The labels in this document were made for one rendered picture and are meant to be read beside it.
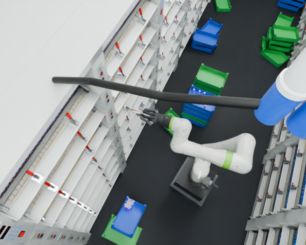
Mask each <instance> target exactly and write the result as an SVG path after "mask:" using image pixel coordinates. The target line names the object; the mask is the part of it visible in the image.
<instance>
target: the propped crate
mask: <svg viewBox="0 0 306 245"><path fill-rule="evenodd" d="M128 198H129V197H128V196H127V197H126V199H125V201H124V203H123V205H122V207H121V208H120V210H119V212H118V214H117V216H116V218H115V219H114V221H113V223H112V225H111V228H112V229H114V230H116V231H118V232H120V233H122V234H124V235H126V236H128V237H130V238H132V236H133V234H134V232H135V230H136V228H137V226H138V223H139V221H140V219H141V217H142V215H143V212H144V210H145V208H146V205H145V204H144V205H143V204H140V203H138V202H136V201H135V203H134V205H133V207H132V209H131V211H129V212H128V211H126V210H124V204H125V203H126V201H127V199H128Z"/></svg>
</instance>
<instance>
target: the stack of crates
mask: <svg viewBox="0 0 306 245"><path fill-rule="evenodd" d="M228 74H229V73H227V74H226V73H223V72H220V71H218V70H215V69H212V68H209V67H207V66H204V64H203V63H202V64H201V67H200V69H199V71H198V73H197V75H196V77H195V80H194V83H193V85H194V87H196V88H199V89H201V90H204V91H207V92H209V93H212V94H214V95H217V96H218V95H220V93H221V91H222V89H223V87H224V84H225V81H226V79H227V76H228Z"/></svg>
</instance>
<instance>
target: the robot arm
mask: <svg viewBox="0 0 306 245"><path fill-rule="evenodd" d="M133 110H135V111H133ZM133 110H132V113H134V114H136V115H137V116H139V117H140V119H141V120H143V121H144V122H146V123H148V124H149V125H150V126H151V125H152V124H153V123H156V124H159V125H161V126H162V127H164V128H167V129H170V130H173V131H174V133H173V137H172V140H171V142H170V147H171V149H172V151H174V152H176V153H179V154H184V155H189V156H192V157H195V160H194V163H193V167H192V169H191V171H190V172H189V174H188V180H189V182H190V183H191V184H192V185H194V186H201V187H202V189H205V188H206V187H209V186H208V185H212V186H213V187H215V188H216V189H218V186H217V185H215V184H214V183H212V181H211V178H210V177H207V175H208V174H209V170H210V165H211V163H213V164H215V165H217V166H219V167H223V168H225V169H228V170H230V171H233V172H236V173H239V174H246V173H248V172H249V171H250V170H251V169H252V166H253V154H254V149H255V138H254V137H253V136H252V135H251V134H248V133H243V134H240V135H238V136H236V137H234V138H231V139H228V140H224V141H220V142H216V143H209V144H202V145H201V144H198V143H194V142H191V141H188V137H189V134H190V132H191V129H192V125H191V122H190V121H189V120H187V119H183V118H177V117H174V116H171V115H168V114H166V115H163V114H159V113H158V109H149V108H145V109H144V110H141V109H135V108H133ZM152 112H153V113H152ZM143 114H147V115H150V116H147V115H143ZM147 119H149V120H151V121H152V122H150V121H149V120H147Z"/></svg>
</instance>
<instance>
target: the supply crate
mask: <svg viewBox="0 0 306 245"><path fill-rule="evenodd" d="M193 89H195V91H194V93H192V92H193ZM199 90H200V91H201V92H200V94H199V95H203V93H204V92H205V95H213V96H216V95H214V94H212V93H209V92H207V91H204V90H201V89H199V88H196V87H194V85H192V86H191V89H190V91H189V93H188V94H198V92H199ZM184 104H186V105H188V106H191V107H193V108H196V109H198V110H201V111H203V112H205V113H208V114H210V115H212V114H213V112H214V110H215V107H216V106H213V105H206V108H204V105H198V104H188V103H184Z"/></svg>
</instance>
